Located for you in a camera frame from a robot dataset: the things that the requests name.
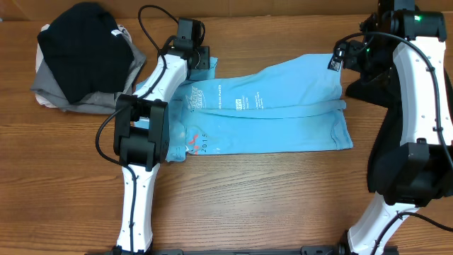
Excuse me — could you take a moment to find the light blue printed t-shirt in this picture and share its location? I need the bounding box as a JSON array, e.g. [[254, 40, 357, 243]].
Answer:
[[134, 53, 354, 163]]

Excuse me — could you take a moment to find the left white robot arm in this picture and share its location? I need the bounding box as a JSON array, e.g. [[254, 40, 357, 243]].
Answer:
[[113, 18, 210, 254]]

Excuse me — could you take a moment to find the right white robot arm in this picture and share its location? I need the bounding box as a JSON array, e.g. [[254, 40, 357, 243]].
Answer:
[[318, 0, 452, 255]]

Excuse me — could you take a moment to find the black garment with white logo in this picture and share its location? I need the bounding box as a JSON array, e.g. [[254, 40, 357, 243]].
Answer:
[[345, 52, 453, 194]]

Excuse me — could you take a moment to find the black folded garment on stack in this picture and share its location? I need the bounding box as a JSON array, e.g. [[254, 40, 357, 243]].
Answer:
[[37, 2, 134, 103]]

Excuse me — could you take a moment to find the grey folded garment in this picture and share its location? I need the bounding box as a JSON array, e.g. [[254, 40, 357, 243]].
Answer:
[[30, 33, 147, 115]]

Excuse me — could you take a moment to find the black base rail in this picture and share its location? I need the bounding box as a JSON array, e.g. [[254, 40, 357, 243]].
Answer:
[[84, 232, 399, 255]]

